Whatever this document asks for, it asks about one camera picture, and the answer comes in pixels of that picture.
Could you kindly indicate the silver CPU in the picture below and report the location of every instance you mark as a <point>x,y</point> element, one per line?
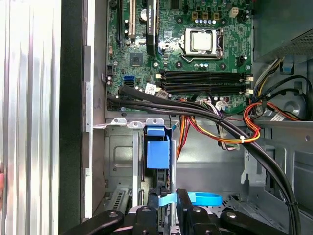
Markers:
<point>203,41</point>

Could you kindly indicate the blue SATA port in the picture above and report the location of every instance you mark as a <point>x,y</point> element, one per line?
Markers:
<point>128,78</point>

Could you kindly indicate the person's hand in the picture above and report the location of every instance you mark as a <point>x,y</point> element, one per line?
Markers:
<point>2,191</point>

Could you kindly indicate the white expansion slot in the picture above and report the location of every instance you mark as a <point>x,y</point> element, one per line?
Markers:
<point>132,17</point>

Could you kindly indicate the square chipset chip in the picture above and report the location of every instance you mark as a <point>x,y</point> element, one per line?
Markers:
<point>136,60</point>

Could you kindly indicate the grey power supply box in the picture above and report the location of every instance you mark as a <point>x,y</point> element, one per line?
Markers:
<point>281,24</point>

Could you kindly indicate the black expansion slot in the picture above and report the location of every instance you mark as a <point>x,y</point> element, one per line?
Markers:
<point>119,22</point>

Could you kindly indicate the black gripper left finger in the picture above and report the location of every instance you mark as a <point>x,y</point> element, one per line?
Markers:
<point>145,222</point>

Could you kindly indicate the green motherboard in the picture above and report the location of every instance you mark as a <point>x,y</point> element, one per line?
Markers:
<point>171,61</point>

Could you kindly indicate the CPU socket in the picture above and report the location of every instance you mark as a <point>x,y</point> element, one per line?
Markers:
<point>203,44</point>

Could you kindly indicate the silver metal disk bay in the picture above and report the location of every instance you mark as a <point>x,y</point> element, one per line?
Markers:
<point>122,156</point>

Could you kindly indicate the metal socket cover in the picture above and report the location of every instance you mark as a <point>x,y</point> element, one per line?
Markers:
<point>188,42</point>

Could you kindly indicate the hard disk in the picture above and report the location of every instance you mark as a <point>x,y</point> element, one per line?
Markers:
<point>157,154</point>

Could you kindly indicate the black graphics card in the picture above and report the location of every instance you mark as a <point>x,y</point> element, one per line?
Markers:
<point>151,29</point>

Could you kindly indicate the white four-pin power socket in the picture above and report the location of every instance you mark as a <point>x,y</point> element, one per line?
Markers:
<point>234,11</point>

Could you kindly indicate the round coin battery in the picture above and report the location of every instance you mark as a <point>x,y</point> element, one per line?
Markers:
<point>144,14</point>

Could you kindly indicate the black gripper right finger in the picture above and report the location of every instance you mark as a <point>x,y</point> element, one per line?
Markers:
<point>203,222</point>

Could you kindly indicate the blue plastic drive latch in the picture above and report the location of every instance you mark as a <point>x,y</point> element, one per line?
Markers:
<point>287,68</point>

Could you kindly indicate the black RAM slot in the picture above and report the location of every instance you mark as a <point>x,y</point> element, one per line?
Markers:
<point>203,85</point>
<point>203,78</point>
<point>203,91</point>
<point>203,73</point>

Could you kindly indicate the black open PC case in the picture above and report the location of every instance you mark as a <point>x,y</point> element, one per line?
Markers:
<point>73,98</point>

